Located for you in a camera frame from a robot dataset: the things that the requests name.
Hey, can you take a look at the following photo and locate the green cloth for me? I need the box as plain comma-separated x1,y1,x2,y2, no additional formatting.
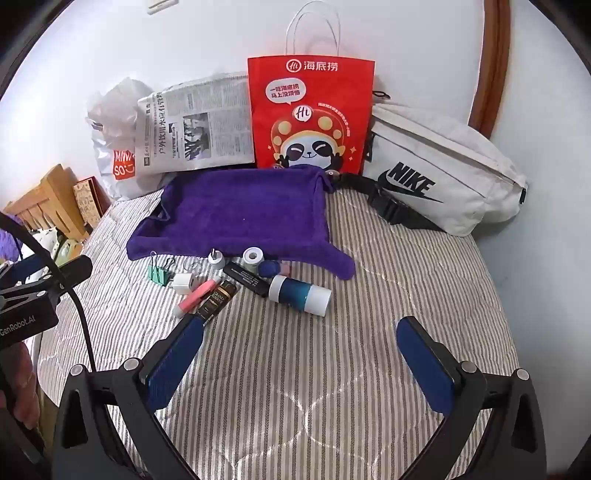
48,230,85,265

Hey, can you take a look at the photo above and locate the purple towel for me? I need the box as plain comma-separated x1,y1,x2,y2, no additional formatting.
127,166,357,281

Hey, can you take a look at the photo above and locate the white waist bag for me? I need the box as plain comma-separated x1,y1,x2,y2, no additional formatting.
332,90,529,238

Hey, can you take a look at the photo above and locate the red paper bag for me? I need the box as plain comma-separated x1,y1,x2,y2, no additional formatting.
248,0,374,175

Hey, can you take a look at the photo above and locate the blue pink lip balm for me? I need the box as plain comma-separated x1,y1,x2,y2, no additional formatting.
257,260,292,278

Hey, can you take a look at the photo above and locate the person's left hand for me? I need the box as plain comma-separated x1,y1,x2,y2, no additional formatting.
0,342,41,420

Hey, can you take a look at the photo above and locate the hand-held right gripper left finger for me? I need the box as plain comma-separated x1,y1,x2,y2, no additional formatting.
53,316,206,480

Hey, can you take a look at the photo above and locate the blue white bottle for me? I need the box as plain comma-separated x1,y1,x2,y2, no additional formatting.
268,274,332,317

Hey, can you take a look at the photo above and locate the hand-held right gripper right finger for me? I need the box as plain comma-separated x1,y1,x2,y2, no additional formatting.
397,316,552,480

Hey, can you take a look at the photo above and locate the wooden door frame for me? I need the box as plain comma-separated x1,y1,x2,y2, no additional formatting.
467,0,511,139

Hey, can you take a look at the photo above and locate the pink highlighter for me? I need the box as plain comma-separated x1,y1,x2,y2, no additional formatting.
178,275,222,319

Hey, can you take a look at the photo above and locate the wooden chair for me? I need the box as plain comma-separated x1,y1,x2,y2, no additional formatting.
2,164,90,241

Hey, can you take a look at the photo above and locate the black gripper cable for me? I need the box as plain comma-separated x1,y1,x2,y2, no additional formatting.
0,211,99,372

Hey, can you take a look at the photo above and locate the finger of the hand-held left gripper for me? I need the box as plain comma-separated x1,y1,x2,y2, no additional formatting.
8,254,49,283
44,255,94,298

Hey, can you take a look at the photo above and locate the striped bed sheet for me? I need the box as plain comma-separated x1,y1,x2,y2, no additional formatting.
28,185,525,480

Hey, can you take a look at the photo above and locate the white plastic shopping bag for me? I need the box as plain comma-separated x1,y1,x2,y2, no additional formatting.
85,78,171,201

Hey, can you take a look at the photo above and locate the black gold sachet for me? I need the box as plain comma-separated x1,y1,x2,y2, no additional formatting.
196,279,238,324

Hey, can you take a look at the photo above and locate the green binder clip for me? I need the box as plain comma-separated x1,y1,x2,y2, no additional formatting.
148,253,175,289

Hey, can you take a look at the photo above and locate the folded newspaper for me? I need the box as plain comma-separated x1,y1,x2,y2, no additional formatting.
137,71,256,178

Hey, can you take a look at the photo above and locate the brown patterned box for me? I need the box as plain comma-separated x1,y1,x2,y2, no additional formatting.
72,176,112,229

